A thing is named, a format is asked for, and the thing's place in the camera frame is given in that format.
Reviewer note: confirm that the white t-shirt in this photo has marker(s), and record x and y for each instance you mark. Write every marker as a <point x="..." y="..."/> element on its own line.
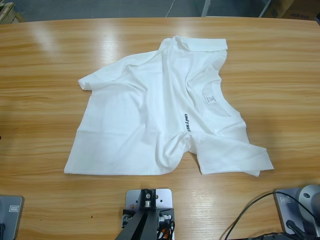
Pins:
<point x="140" y="112"/>

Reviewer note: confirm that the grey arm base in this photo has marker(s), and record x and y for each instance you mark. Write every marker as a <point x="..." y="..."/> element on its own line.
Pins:
<point x="308" y="200"/>
<point x="11" y="212"/>

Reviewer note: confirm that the orange clamp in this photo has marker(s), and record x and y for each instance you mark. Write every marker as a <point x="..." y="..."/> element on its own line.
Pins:
<point x="163" y="231"/>

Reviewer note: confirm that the cardboard box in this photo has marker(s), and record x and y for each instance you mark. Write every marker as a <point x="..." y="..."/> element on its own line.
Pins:
<point x="295" y="8"/>

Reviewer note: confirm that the wooden crate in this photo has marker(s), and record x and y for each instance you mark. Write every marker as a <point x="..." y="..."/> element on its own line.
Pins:
<point x="10" y="10"/>

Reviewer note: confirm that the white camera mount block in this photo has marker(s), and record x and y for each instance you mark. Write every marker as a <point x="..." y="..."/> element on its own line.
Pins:
<point x="163" y="197"/>

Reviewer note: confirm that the dark camera post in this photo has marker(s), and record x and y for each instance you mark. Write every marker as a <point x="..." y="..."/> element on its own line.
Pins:
<point x="140" y="225"/>

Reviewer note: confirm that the white metal frame leg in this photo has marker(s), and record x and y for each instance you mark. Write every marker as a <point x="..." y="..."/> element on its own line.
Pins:
<point x="265" y="7"/>
<point x="207" y="7"/>

